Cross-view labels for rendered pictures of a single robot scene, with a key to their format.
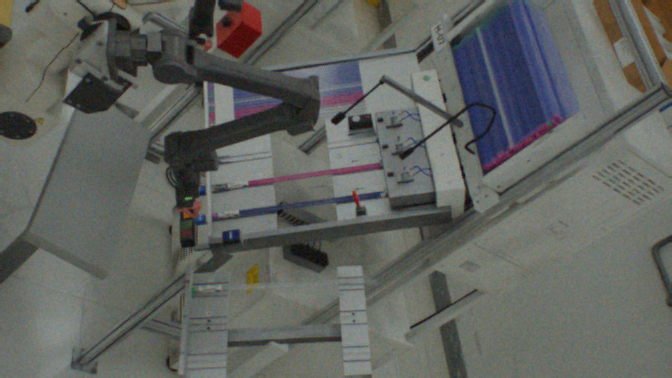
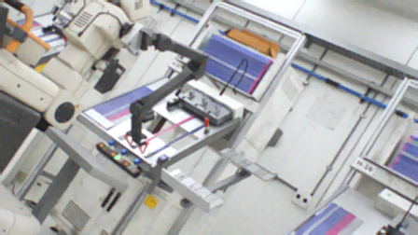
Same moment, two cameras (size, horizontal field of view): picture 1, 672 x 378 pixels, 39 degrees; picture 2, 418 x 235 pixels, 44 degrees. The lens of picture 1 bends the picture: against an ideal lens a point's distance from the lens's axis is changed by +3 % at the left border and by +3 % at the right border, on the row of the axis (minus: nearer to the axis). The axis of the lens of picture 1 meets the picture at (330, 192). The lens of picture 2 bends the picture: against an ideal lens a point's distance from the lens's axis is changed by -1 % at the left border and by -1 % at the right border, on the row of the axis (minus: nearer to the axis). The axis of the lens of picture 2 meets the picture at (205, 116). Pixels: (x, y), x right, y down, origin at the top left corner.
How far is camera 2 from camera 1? 1.84 m
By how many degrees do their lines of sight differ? 40
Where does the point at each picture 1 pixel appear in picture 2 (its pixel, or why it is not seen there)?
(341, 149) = (173, 116)
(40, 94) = (81, 87)
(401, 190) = (219, 115)
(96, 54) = (136, 38)
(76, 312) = not seen: outside the picture
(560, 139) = (276, 66)
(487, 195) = (255, 103)
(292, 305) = (176, 205)
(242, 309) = (154, 218)
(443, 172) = (230, 103)
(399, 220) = (224, 129)
